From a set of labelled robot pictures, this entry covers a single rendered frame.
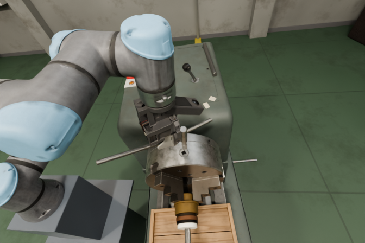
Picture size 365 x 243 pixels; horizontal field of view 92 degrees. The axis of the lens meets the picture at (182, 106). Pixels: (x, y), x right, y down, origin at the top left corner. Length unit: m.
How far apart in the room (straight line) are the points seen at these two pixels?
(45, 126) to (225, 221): 0.82
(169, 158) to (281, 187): 1.49
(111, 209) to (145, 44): 1.04
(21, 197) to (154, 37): 0.70
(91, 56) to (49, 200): 0.68
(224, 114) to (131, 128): 0.37
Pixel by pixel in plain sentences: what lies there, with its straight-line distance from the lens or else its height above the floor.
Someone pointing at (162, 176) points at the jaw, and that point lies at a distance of 0.66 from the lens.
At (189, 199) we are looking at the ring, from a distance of 0.72.
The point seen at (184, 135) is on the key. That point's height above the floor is 1.36.
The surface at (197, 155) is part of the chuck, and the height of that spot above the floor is 1.22.
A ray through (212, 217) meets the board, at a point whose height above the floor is 0.88.
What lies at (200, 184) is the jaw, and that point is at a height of 1.11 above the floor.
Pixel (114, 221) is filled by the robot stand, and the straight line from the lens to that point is 1.17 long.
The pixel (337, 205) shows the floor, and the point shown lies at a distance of 2.13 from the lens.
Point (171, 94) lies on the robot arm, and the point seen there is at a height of 1.57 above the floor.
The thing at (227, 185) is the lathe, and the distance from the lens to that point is 1.33.
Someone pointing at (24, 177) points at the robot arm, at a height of 1.28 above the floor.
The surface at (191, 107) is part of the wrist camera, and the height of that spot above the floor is 1.49.
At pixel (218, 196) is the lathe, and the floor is 0.87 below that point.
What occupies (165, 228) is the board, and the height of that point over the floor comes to 0.89.
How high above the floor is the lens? 1.80
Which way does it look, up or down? 48 degrees down
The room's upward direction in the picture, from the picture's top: 11 degrees counter-clockwise
